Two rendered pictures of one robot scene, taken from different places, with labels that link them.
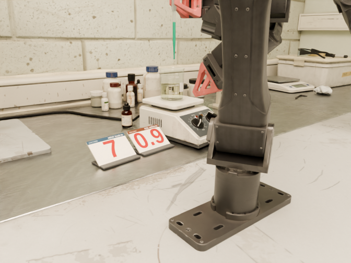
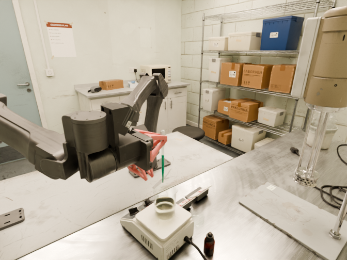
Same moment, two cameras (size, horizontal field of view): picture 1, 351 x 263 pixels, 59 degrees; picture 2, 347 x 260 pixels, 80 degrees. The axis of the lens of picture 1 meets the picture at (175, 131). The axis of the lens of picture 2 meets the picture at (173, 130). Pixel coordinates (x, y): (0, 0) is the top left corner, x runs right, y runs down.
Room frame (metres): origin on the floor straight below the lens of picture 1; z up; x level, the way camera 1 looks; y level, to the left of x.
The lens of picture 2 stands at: (1.25, 0.05, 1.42)
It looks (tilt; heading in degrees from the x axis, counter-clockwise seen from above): 21 degrees down; 182
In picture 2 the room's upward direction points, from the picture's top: straight up
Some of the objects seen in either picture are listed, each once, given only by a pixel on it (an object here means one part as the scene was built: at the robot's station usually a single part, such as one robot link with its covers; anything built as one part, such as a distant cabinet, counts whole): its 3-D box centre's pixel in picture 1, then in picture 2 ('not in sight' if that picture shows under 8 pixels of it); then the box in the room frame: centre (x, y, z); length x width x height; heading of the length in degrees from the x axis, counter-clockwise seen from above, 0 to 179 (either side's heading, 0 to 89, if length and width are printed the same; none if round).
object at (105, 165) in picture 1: (114, 150); (198, 191); (0.59, 0.13, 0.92); 0.09 x 0.06 x 0.04; 136
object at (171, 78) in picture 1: (171, 84); (166, 202); (0.79, 0.01, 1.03); 0.07 x 0.06 x 0.08; 98
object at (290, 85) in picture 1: (281, 83); not in sight; (1.54, -0.52, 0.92); 0.26 x 0.19 x 0.05; 34
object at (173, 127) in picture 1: (180, 119); (157, 223); (0.77, -0.01, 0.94); 0.22 x 0.13 x 0.08; 49
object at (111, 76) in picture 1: (112, 87); not in sight; (1.12, 0.23, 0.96); 0.06 x 0.06 x 0.11
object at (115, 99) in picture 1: (114, 95); not in sight; (1.06, 0.21, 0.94); 0.05 x 0.05 x 0.09
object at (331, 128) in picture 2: not in sight; (321, 128); (0.11, 0.86, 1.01); 0.14 x 0.14 x 0.21
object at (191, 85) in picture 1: (196, 87); not in sight; (1.28, -0.09, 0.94); 0.07 x 0.07 x 0.07
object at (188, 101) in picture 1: (173, 100); (163, 215); (0.79, 0.01, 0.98); 0.12 x 0.12 x 0.01; 49
